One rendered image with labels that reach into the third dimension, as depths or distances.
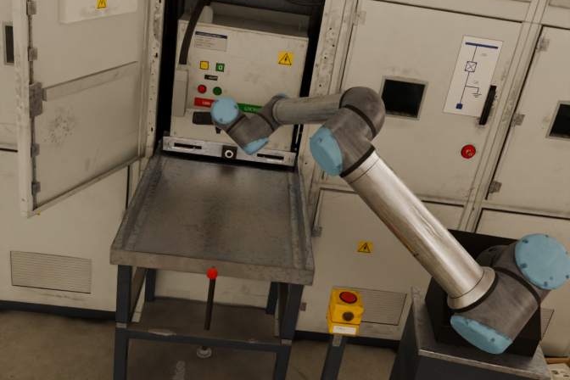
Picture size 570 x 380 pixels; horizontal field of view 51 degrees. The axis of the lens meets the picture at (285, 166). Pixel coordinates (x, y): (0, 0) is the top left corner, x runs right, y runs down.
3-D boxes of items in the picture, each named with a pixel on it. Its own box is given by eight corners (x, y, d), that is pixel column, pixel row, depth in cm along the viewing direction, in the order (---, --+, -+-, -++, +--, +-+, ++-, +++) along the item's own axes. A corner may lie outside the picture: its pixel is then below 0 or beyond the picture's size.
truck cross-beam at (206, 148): (293, 166, 246) (296, 153, 244) (162, 149, 242) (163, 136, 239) (293, 161, 251) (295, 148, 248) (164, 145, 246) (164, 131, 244)
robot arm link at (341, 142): (550, 314, 153) (355, 96, 146) (511, 366, 147) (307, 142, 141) (511, 309, 167) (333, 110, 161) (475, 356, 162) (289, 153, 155)
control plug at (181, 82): (183, 117, 226) (187, 73, 218) (170, 115, 225) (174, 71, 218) (186, 110, 233) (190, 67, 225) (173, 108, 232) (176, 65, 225)
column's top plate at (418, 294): (523, 312, 200) (525, 308, 199) (550, 382, 171) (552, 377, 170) (410, 290, 202) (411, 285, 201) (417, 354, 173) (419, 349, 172)
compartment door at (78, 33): (11, 212, 188) (0, -31, 157) (133, 151, 242) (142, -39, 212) (28, 219, 186) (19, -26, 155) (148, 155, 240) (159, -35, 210)
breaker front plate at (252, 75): (288, 155, 244) (308, 41, 225) (170, 140, 240) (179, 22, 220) (288, 153, 246) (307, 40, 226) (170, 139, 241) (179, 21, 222)
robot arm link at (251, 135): (277, 132, 200) (251, 106, 200) (253, 155, 197) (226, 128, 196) (271, 139, 209) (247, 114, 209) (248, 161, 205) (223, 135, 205)
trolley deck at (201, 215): (312, 286, 185) (315, 270, 183) (109, 264, 180) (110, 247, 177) (300, 187, 247) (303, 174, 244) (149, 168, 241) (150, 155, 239)
